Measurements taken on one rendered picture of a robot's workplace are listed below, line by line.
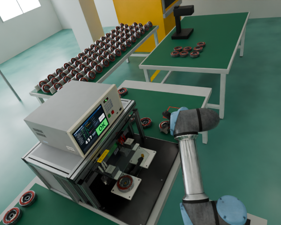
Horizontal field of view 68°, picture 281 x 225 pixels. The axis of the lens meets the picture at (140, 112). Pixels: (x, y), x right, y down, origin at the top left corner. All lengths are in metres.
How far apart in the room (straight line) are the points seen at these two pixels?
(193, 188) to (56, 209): 0.95
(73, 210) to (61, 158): 0.39
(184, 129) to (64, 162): 0.69
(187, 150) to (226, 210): 0.28
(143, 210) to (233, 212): 0.55
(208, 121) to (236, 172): 1.44
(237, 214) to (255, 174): 1.45
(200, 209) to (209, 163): 1.48
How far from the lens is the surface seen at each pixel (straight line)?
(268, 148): 2.65
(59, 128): 1.16
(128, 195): 1.40
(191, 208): 0.99
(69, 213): 1.54
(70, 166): 1.23
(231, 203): 1.01
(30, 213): 1.70
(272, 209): 2.26
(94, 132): 1.23
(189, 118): 1.00
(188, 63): 2.60
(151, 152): 1.55
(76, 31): 5.29
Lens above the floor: 1.96
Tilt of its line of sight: 38 degrees down
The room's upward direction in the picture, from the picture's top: 15 degrees counter-clockwise
